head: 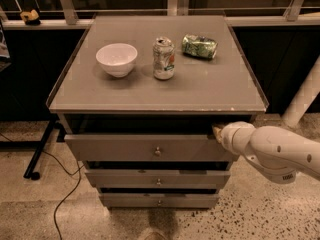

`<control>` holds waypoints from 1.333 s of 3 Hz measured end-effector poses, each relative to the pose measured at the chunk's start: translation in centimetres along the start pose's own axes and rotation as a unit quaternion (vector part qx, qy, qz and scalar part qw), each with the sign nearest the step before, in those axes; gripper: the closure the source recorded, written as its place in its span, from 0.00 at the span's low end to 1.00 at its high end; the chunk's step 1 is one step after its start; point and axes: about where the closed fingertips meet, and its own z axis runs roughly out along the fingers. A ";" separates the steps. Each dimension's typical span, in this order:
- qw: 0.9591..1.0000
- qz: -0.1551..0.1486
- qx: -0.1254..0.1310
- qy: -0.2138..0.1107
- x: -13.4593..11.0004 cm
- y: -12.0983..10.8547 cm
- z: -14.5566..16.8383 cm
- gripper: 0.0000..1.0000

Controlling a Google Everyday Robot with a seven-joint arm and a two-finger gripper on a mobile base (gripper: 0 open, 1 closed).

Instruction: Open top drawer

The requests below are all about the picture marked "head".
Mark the grey top drawer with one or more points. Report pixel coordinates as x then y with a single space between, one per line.
147 148

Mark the metal window railing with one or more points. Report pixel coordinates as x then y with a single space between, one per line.
238 13

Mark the upright white soda can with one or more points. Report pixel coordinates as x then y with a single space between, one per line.
163 58

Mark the white ceramic bowl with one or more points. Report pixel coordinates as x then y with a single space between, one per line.
117 59

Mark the white diagonal post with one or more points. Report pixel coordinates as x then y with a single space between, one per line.
304 97

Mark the yellow black object on ledge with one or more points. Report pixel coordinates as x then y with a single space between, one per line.
30 17

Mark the grey middle drawer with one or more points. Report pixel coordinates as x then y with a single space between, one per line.
172 179

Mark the grey bottom drawer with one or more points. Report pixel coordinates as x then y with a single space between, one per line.
184 201

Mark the grey drawer cabinet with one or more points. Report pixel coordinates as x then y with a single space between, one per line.
200 94

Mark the black metal stand leg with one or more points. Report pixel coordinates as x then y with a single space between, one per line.
36 146

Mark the crushed green soda can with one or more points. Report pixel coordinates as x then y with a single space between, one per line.
199 46

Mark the grey drawer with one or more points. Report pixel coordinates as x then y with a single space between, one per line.
184 201
147 148
172 179

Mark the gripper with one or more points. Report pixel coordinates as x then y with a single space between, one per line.
229 137

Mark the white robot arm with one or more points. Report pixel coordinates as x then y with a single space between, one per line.
276 153

